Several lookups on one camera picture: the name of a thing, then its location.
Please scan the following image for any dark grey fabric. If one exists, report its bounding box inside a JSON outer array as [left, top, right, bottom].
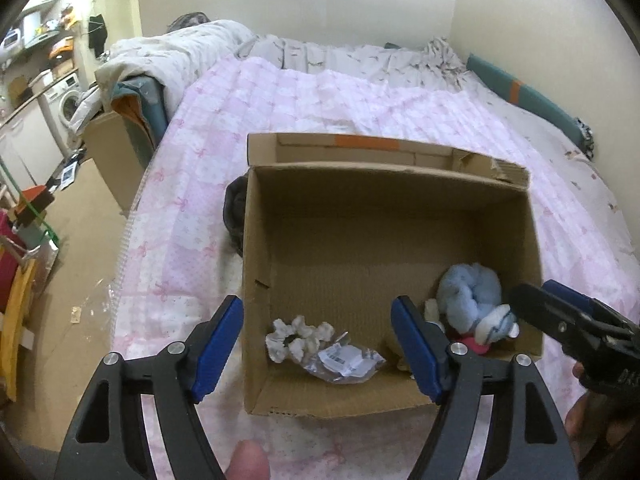
[[0, 442, 58, 480]]

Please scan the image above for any person's left hand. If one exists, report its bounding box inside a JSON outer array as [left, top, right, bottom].
[[226, 440, 272, 480]]

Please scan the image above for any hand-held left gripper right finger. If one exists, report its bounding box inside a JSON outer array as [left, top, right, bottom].
[[390, 296, 581, 480]]

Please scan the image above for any dark hanging garment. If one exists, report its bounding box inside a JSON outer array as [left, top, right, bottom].
[[88, 14, 109, 52]]

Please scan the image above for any white and blue plush toy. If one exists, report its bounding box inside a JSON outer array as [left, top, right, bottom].
[[475, 305, 521, 347]]

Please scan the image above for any clear plastic wrap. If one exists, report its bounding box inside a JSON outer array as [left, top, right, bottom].
[[70, 280, 123, 331]]

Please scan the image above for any yellow wooden frame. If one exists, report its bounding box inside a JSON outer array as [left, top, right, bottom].
[[0, 255, 38, 401]]

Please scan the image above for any pink rubber duck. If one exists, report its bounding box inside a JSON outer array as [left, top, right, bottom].
[[450, 334, 493, 359]]

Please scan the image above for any white rumpled duvet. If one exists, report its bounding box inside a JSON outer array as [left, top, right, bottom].
[[70, 20, 256, 136]]

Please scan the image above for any dark grey cloth bundle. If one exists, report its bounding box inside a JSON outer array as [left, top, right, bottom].
[[223, 176, 251, 259]]

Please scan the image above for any person's right hand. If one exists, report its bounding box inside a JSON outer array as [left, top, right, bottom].
[[565, 362, 608, 442]]

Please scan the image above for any green strap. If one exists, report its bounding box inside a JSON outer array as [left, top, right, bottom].
[[0, 160, 60, 246]]

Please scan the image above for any clear plastic bag white label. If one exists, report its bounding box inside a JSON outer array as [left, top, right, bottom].
[[305, 344, 387, 385]]

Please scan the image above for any red and brown box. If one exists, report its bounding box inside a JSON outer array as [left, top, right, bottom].
[[14, 185, 56, 226]]

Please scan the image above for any teal and orange cloth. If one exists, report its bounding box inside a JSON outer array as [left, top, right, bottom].
[[111, 77, 168, 148]]

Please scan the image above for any tall cardboard box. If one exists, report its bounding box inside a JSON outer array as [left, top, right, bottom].
[[82, 110, 152, 217]]

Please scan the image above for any small white soft toy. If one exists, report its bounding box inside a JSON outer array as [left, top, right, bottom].
[[424, 299, 447, 334]]

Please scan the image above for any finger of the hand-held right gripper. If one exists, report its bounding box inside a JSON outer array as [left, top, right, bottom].
[[510, 284, 591, 348], [542, 280, 608, 321]]

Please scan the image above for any white cabinet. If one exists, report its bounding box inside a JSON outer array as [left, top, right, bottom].
[[0, 95, 63, 196]]

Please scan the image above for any teal padded board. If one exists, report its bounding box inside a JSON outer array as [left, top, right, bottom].
[[466, 53, 596, 161]]

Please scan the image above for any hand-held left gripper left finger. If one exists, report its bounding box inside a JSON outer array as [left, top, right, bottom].
[[54, 295, 246, 480]]

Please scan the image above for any light blue plush toy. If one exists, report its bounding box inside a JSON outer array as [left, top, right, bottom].
[[437, 262, 503, 336]]

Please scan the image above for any white washing machine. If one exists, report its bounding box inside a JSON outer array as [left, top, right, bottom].
[[46, 74, 84, 132]]

